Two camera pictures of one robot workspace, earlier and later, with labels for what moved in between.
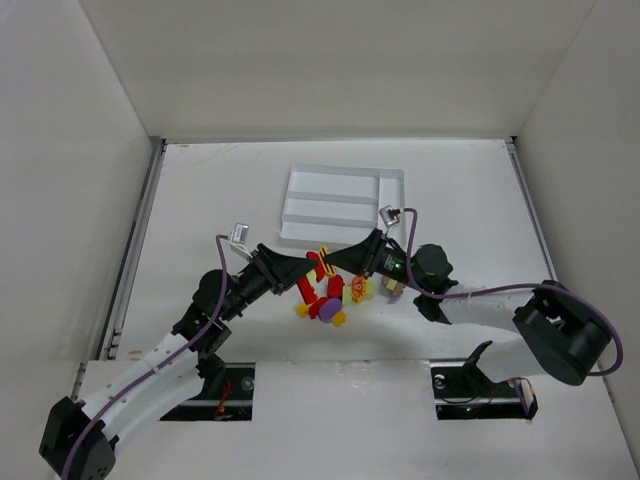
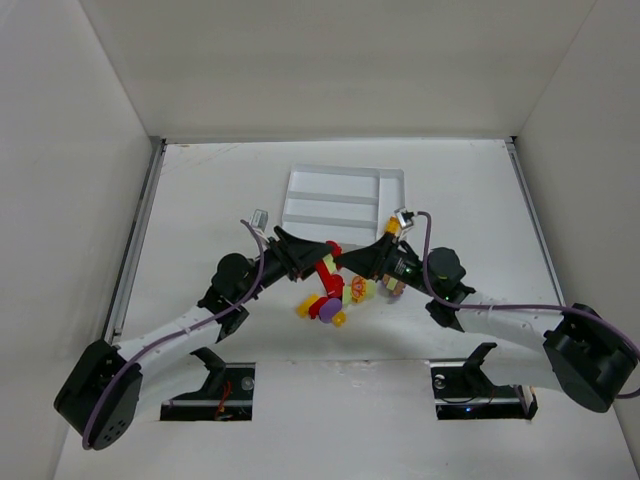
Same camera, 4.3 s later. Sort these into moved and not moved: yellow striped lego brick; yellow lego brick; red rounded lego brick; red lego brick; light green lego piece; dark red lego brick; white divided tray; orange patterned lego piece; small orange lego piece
Moved: yellow striped lego brick; light green lego piece; red lego brick
Not moved: red rounded lego brick; small orange lego piece; yellow lego brick; orange patterned lego piece; dark red lego brick; white divided tray
